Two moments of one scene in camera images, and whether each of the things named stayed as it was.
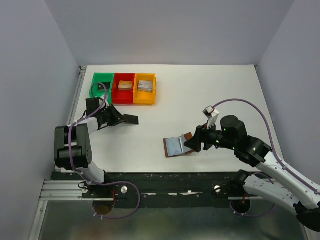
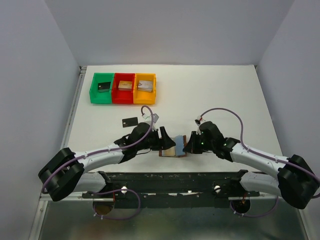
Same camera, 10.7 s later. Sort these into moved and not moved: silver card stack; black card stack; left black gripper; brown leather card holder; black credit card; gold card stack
Moved: left black gripper; brown leather card holder; black credit card
Not moved: silver card stack; black card stack; gold card stack
